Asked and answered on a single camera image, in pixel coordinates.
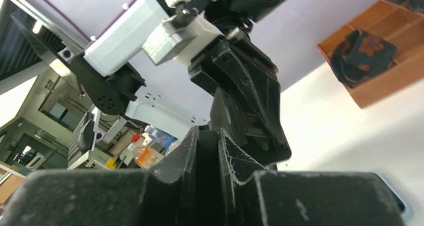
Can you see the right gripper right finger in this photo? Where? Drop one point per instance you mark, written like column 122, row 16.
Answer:
column 256, row 196

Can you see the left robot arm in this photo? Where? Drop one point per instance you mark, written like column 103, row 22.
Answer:
column 117, row 88

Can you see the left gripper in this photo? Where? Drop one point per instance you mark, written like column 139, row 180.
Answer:
column 246, row 97

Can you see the black case phone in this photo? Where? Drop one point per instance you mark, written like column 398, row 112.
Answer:
column 208, row 192

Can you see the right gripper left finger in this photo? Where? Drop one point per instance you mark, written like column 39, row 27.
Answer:
column 159, row 196

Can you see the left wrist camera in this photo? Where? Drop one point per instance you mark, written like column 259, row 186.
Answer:
column 182, row 36

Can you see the blue case phone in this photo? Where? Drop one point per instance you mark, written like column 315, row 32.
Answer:
column 403, row 205

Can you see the dark patterned scrunchie right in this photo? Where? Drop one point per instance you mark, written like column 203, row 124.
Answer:
column 361, row 56

